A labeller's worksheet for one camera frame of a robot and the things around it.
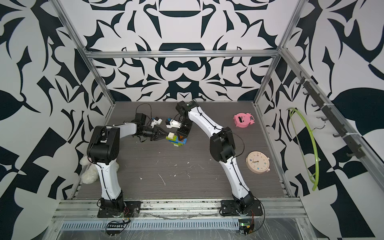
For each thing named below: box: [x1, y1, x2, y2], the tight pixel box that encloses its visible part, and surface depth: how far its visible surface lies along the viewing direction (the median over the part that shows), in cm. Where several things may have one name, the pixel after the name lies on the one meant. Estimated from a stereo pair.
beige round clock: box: [246, 151, 271, 174], surface depth 89 cm
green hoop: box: [288, 107, 319, 191], surface depth 69 cm
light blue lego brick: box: [176, 136, 187, 145], surface depth 92 cm
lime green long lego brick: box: [165, 135, 178, 142], surface depth 93 cm
